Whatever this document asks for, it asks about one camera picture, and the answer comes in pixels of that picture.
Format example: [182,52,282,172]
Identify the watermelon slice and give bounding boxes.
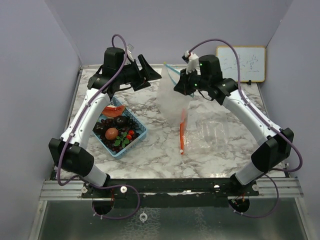
[101,105,126,118]

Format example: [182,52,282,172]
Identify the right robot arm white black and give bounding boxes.
[173,52,294,196]

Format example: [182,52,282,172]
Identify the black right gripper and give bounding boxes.
[175,66,211,96]

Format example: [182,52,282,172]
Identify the blue plastic basket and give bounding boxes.
[92,97,148,160]

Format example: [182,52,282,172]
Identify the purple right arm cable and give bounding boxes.
[188,38,304,218]

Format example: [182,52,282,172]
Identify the clear bag orange zipper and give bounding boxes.
[179,110,229,155]

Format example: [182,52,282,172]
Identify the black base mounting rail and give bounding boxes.
[81,178,259,209]

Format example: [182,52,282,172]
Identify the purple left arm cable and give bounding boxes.
[56,34,141,221]

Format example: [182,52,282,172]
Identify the aluminium frame rail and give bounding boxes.
[39,177,304,201]

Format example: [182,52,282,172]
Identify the small whiteboard wooden frame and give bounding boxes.
[216,46,266,83]

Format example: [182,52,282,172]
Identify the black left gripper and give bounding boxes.
[116,54,162,91]

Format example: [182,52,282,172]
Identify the dark purple plum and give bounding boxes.
[114,115,127,127]

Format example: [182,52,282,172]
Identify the cherry tomatoes with green leaves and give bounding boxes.
[113,130,135,148]

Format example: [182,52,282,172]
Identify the dark grape bunch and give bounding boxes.
[93,116,140,153]

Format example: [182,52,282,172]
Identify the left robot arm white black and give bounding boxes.
[48,47,161,198]

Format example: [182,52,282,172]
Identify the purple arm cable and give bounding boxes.
[188,38,304,218]
[56,34,141,221]

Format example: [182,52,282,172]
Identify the clear bag blue zipper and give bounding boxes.
[157,61,195,131]

